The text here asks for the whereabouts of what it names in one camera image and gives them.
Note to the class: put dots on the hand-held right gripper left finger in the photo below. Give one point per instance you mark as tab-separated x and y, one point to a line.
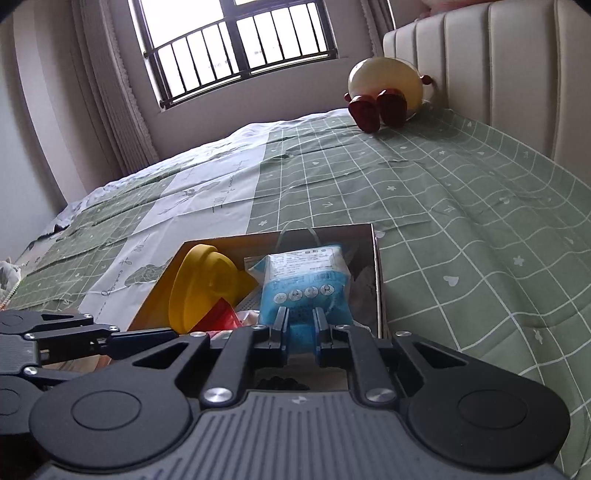
279	330

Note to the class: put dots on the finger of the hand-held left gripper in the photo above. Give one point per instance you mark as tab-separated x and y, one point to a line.
60	376
138	341

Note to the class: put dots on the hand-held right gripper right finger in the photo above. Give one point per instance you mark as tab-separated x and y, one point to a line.
319	332

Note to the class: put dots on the cardboard box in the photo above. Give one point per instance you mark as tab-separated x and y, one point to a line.
147	304

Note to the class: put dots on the blue packet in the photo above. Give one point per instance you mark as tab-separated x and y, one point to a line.
300	286

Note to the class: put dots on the small white toy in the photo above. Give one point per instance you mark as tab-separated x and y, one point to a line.
8	277

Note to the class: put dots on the yellow plush toy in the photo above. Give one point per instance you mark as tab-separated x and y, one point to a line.
207	286

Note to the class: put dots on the green checked bedsheet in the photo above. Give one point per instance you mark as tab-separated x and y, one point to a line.
461	230

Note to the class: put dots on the beige curtain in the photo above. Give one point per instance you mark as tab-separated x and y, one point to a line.
376	23
115	92

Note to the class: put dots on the cream egg plush red feet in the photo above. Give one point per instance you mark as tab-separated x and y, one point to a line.
388	76

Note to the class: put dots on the barred window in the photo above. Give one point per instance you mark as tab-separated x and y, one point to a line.
231	41

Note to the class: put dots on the beige padded headboard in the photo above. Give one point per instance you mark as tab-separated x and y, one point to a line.
508	69

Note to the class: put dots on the large pink plush toy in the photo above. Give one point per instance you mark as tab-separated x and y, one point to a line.
438	5

